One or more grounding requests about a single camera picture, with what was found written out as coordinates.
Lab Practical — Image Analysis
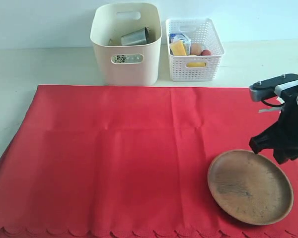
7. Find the brown egg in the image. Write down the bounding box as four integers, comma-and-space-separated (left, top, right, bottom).
190, 43, 203, 56

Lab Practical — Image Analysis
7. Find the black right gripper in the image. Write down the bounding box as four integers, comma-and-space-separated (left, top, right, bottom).
249, 80, 298, 164

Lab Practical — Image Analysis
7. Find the red scalloped table cloth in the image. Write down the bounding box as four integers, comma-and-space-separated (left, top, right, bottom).
0, 85, 298, 238

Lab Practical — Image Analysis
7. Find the orange red sausage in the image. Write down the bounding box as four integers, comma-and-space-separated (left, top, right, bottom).
201, 49, 212, 56

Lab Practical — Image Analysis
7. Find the stainless steel cup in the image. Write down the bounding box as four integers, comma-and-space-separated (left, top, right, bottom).
108, 27, 155, 46

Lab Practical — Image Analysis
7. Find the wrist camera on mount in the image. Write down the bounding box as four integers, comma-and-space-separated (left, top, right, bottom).
249, 73, 298, 102

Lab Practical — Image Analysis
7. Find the blue white milk carton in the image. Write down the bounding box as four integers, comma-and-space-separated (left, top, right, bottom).
169, 33, 191, 56

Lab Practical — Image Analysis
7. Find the white perforated plastic basket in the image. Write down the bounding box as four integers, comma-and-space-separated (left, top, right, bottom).
165, 18, 224, 82

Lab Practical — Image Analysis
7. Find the round brown wooden plate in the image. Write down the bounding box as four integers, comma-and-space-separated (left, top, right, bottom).
207, 150, 294, 226

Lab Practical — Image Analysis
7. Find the pale green ceramic bowl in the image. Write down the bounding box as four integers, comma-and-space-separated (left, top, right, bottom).
111, 54, 144, 64

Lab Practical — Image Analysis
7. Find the cream plastic storage bin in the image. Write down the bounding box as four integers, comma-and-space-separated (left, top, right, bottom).
90, 2, 162, 86

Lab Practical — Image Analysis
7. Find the yellow cheese wedge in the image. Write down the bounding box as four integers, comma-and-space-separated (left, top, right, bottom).
170, 40, 187, 56

